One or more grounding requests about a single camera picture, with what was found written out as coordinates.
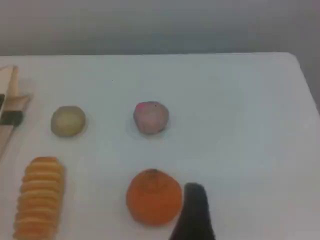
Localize orange tangerine with stem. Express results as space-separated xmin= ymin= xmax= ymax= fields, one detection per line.
xmin=125 ymin=168 xmax=183 ymax=227

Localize white canvas bag green handles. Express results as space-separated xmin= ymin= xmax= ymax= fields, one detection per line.
xmin=0 ymin=64 xmax=33 ymax=162

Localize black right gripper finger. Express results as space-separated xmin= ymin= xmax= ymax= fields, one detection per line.
xmin=168 ymin=182 xmax=216 ymax=240

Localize long ridged golden bread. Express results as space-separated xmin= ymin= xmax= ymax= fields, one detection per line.
xmin=12 ymin=156 xmax=65 ymax=240

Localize pale pink peach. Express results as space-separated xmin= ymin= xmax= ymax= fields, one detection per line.
xmin=132 ymin=100 xmax=170 ymax=136

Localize round beige bun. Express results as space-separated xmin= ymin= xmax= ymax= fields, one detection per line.
xmin=50 ymin=105 xmax=87 ymax=138

